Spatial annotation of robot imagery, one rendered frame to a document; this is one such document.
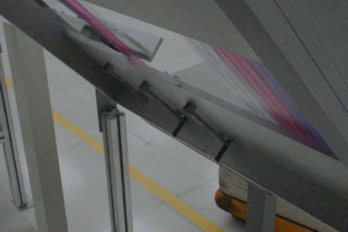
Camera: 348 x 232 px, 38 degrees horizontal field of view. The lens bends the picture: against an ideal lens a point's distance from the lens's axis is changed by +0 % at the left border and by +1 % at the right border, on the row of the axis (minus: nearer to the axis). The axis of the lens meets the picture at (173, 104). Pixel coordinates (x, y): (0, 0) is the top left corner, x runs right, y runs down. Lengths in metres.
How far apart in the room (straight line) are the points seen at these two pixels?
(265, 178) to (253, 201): 0.61
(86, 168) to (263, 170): 1.41
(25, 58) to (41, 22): 0.27
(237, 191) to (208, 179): 0.35
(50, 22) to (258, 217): 0.77
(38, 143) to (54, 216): 0.22
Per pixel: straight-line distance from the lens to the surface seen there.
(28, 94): 1.19
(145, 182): 2.00
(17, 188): 1.91
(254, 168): 0.78
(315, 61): 0.23
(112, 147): 1.10
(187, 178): 2.01
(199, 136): 0.86
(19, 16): 0.89
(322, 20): 0.22
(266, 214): 1.38
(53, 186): 1.33
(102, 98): 1.09
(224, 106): 0.61
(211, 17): 0.35
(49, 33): 0.92
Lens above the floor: 1.12
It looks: 25 degrees down
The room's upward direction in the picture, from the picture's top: 1 degrees counter-clockwise
